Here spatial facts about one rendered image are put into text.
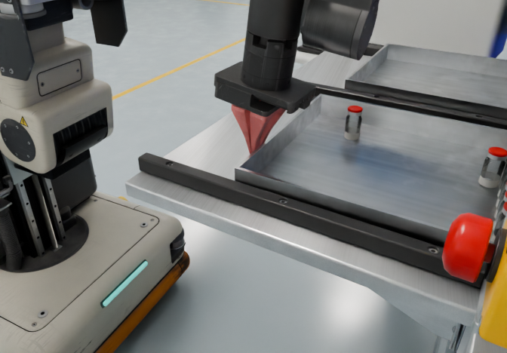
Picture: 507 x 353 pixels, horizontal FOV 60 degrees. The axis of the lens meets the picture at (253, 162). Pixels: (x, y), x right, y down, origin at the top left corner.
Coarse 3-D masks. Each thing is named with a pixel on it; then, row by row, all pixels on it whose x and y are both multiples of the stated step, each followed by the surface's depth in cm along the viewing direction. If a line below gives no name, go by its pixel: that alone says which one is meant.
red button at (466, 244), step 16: (464, 224) 26; (480, 224) 26; (448, 240) 26; (464, 240) 25; (480, 240) 25; (448, 256) 26; (464, 256) 25; (480, 256) 25; (448, 272) 27; (464, 272) 26
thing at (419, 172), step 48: (288, 144) 62; (336, 144) 62; (384, 144) 62; (432, 144) 62; (480, 144) 61; (288, 192) 48; (336, 192) 52; (384, 192) 52; (432, 192) 52; (480, 192) 52; (432, 240) 42
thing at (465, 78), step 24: (384, 48) 92; (408, 48) 93; (360, 72) 81; (384, 72) 88; (408, 72) 88; (432, 72) 88; (456, 72) 88; (480, 72) 88; (504, 72) 86; (384, 96) 73; (408, 96) 71; (432, 96) 69; (456, 96) 78; (480, 96) 78; (504, 96) 78
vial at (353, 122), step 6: (354, 114) 61; (360, 114) 61; (348, 120) 62; (354, 120) 62; (360, 120) 62; (348, 126) 62; (354, 126) 62; (360, 126) 62; (348, 132) 63; (354, 132) 62; (348, 138) 63; (354, 138) 63
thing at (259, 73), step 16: (256, 48) 46; (272, 48) 45; (288, 48) 47; (240, 64) 53; (256, 64) 47; (272, 64) 46; (288, 64) 47; (224, 80) 49; (240, 80) 49; (256, 80) 48; (272, 80) 47; (288, 80) 49; (256, 96) 49; (272, 96) 47; (288, 96) 48; (304, 96) 48; (288, 112) 47
